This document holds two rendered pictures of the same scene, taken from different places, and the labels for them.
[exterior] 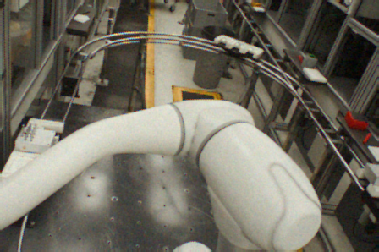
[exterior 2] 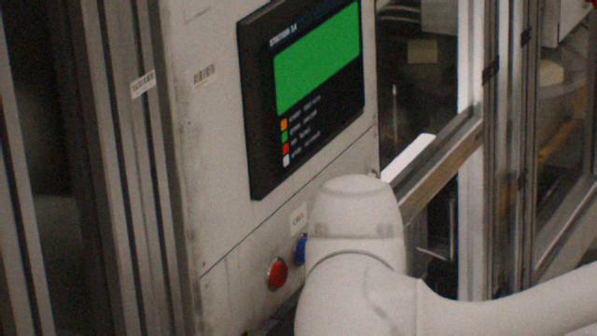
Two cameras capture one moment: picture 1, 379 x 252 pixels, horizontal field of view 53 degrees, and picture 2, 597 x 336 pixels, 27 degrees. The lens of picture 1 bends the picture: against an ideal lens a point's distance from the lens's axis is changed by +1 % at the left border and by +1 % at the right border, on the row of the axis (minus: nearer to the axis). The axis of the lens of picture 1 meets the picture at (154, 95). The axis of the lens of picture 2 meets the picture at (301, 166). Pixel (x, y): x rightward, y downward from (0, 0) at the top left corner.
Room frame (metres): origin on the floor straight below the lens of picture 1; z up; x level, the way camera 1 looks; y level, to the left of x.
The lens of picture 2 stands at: (-0.63, -0.29, 2.15)
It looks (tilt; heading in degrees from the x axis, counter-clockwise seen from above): 26 degrees down; 36
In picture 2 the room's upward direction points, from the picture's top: 4 degrees counter-clockwise
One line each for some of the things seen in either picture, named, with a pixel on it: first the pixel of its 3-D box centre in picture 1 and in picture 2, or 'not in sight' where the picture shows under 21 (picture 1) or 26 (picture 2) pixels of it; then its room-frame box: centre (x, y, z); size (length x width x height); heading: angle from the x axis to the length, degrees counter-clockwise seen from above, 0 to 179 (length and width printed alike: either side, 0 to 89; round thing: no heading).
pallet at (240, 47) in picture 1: (237, 49); not in sight; (2.82, -0.57, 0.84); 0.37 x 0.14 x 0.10; 64
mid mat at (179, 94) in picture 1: (200, 113); not in sight; (3.14, -0.48, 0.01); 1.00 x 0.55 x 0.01; 6
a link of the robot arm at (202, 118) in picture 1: (212, 129); not in sight; (0.63, -0.13, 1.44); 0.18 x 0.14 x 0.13; 120
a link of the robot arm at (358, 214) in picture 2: not in sight; (354, 251); (0.35, 0.36, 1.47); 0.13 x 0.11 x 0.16; 30
